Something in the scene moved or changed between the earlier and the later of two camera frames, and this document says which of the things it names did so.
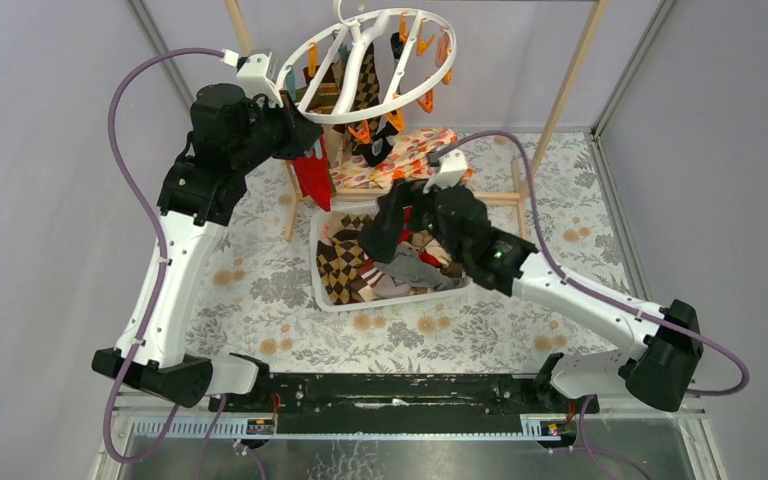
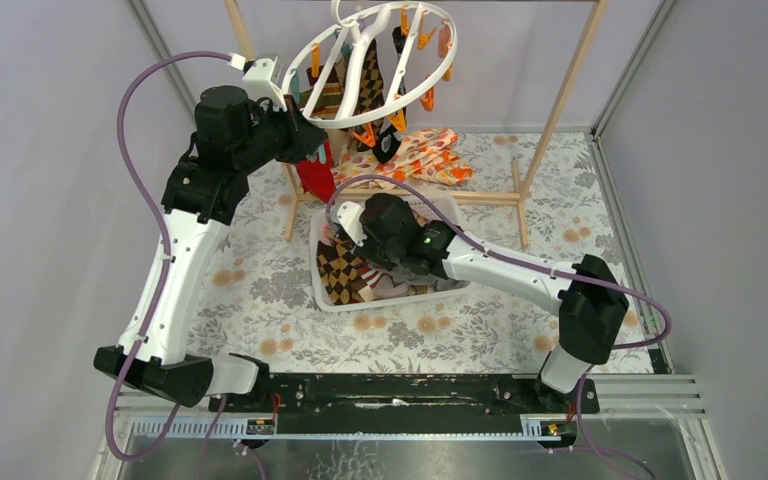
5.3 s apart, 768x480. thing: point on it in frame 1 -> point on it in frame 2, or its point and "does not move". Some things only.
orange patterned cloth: x=410 y=159 does not move
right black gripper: x=413 y=195 -> x=367 y=243
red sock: x=315 y=177 does not move
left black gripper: x=293 y=130 does not move
